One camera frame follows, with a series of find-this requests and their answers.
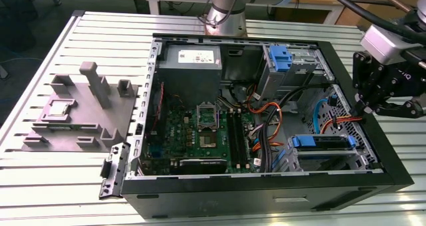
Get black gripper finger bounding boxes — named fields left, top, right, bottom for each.
left=353, top=50, right=389, bottom=114
left=374, top=97, right=424, bottom=118

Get orange yellow power wire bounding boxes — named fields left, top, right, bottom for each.
left=321, top=111, right=368, bottom=134

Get metal disk bay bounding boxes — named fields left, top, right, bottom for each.
left=288, top=133, right=370, bottom=172

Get metal optical drive cage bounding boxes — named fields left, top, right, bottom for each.
left=258, top=43, right=336, bottom=102

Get blue plastic drive latch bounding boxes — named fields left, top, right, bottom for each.
left=270, top=45, right=293, bottom=72

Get wooden desk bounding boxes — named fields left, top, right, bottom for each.
left=293, top=0, right=353, bottom=24

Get black RAM slot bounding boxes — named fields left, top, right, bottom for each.
left=237, top=108, right=253, bottom=169
left=226, top=108, right=241, bottom=169

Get thin metal locking lever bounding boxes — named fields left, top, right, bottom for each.
left=214, top=103, right=222, bottom=130

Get metal socket cover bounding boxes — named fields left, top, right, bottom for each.
left=197, top=102, right=220, bottom=132

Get CPU socket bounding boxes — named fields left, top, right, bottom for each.
left=199, top=131, right=224, bottom=149

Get grey power supply unit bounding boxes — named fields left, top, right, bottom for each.
left=157, top=45, right=224, bottom=104

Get black graphics card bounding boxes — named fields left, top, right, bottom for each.
left=173, top=157, right=229, bottom=175

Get black PC case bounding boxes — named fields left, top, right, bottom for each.
left=121, top=32, right=416, bottom=219

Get green motherboard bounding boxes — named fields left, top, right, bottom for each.
left=142, top=103, right=264, bottom=175

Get grey parts rack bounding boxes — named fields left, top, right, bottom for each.
left=22, top=61, right=141, bottom=153

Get silver CPU chip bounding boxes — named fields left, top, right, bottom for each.
left=49, top=102, right=73, bottom=116

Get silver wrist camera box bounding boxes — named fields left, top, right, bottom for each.
left=361, top=25, right=426, bottom=65

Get blue data wire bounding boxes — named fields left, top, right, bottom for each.
left=313, top=95, right=337, bottom=134

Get thick black gripper cable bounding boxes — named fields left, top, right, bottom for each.
left=320, top=0, right=426, bottom=41

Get orange data cable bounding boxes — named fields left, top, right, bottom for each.
left=248, top=102, right=284, bottom=139

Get short orange wires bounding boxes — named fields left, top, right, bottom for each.
left=253, top=141, right=286, bottom=152

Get black cable bundle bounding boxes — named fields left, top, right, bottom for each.
left=260, top=83, right=334, bottom=173

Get thin red wire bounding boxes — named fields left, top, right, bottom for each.
left=155, top=80, right=166, bottom=134

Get hinged metal slot bracket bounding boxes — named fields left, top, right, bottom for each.
left=99, top=142, right=131, bottom=200

